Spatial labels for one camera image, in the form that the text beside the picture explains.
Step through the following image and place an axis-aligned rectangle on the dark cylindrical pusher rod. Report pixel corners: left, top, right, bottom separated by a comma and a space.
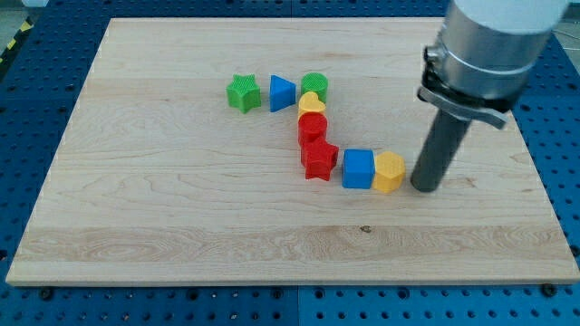
411, 110, 471, 193

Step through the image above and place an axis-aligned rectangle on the green cylinder block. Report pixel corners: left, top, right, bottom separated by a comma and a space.
301, 72, 329, 103

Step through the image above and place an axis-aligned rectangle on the blue cube block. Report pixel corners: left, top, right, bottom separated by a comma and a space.
342, 149, 375, 189

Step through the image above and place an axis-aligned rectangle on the red cylinder block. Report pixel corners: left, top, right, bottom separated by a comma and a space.
298, 112, 328, 146

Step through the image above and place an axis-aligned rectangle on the blue triangle block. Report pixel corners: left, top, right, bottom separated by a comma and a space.
269, 75, 296, 112

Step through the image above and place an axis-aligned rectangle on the yellow hexagon block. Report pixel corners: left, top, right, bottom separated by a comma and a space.
372, 151, 406, 193

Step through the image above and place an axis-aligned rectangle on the yellow heart block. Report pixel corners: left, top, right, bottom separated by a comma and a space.
297, 91, 326, 118

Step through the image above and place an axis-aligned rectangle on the red star block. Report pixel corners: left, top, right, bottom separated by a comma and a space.
301, 137, 339, 181

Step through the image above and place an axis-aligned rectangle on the green star block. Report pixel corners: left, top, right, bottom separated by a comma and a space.
226, 74, 261, 114

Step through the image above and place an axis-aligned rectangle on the wooden board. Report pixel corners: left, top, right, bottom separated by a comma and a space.
6, 18, 579, 287

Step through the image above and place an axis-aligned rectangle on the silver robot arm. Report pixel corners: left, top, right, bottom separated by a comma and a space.
418, 0, 569, 129

